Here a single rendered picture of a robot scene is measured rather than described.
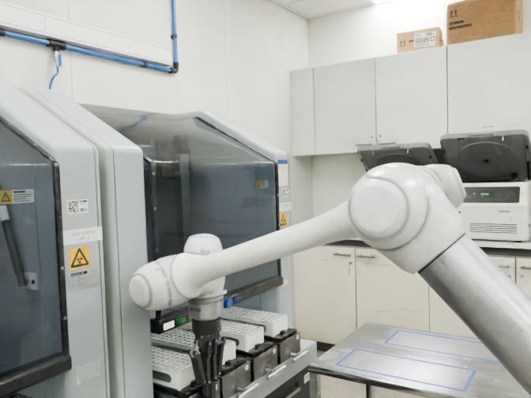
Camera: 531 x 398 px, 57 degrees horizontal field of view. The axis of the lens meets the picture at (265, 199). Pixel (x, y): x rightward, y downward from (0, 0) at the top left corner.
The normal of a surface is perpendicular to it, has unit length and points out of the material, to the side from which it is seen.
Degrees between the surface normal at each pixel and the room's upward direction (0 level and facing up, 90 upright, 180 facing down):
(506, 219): 90
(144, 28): 90
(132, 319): 90
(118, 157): 90
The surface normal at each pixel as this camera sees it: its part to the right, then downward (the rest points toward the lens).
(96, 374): 0.84, 0.00
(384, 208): -0.56, -0.01
